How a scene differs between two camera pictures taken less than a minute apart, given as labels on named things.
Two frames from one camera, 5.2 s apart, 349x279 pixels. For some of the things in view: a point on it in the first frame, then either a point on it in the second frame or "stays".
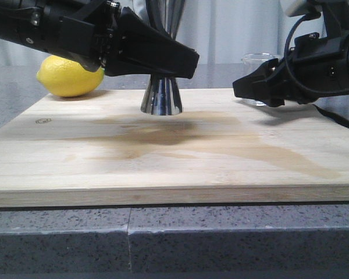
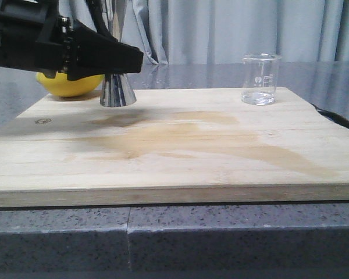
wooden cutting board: (226, 148) stays
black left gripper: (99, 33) to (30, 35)
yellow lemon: (67, 77) stays
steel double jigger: (163, 96) to (116, 90)
